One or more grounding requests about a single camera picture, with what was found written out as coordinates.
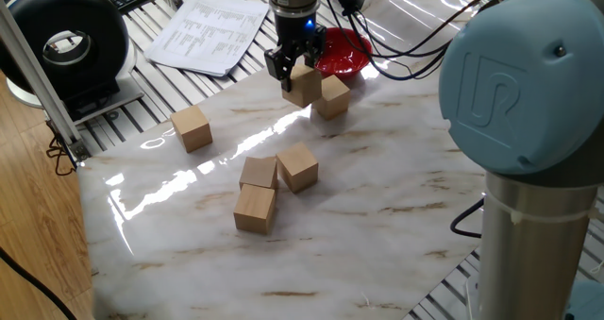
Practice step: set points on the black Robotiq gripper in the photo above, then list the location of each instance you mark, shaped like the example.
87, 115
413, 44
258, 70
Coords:
295, 34

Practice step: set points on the light wooden cube block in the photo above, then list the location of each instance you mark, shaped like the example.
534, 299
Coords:
297, 167
304, 88
335, 98
258, 173
191, 129
255, 209

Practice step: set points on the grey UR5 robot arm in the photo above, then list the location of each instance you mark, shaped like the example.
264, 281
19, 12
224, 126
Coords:
524, 84

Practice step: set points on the white printed paper stack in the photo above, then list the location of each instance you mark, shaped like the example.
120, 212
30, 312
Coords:
207, 32

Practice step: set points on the red glossy bowl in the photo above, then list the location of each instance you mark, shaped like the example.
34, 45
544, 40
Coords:
344, 53

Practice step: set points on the white marble pattern board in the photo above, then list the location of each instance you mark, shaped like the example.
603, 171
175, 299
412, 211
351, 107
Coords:
377, 216

